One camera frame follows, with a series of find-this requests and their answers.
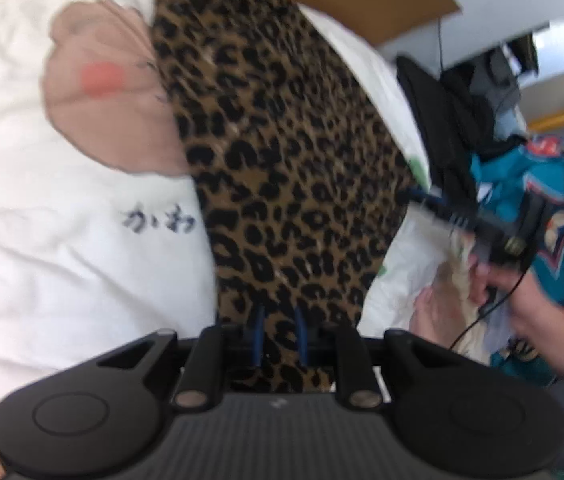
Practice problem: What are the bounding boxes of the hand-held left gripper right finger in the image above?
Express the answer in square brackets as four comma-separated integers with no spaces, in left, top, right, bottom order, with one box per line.
[294,306,458,408]

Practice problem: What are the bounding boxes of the leopard print shorts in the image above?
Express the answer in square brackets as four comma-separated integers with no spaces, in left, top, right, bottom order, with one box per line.
[151,0,420,393]

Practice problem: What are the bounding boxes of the teal printed garment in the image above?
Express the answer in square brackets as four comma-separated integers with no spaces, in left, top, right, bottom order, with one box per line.
[472,135,564,386]

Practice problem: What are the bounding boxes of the person's right hand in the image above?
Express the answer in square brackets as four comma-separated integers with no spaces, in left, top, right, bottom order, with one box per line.
[468,259,549,338]

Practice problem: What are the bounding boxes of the cream printed blanket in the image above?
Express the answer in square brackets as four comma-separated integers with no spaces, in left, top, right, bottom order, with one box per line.
[0,0,468,441]

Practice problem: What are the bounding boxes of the black jacket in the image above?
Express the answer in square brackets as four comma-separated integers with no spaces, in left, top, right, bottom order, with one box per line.
[396,55,523,201]

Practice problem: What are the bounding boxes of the black cable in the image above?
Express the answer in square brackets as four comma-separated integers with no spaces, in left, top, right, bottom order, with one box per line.
[449,255,528,351]

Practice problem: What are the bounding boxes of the person's foot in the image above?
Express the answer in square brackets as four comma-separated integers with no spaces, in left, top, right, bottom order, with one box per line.
[414,285,465,343]

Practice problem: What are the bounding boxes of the yellow wooden bar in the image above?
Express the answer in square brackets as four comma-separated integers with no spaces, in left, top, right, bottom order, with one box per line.
[529,105,564,133]

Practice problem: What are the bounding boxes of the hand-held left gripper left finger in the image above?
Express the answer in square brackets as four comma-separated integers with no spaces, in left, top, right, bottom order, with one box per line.
[96,306,269,408]

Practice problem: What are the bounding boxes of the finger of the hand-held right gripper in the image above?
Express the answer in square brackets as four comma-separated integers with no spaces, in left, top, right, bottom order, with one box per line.
[402,187,483,235]

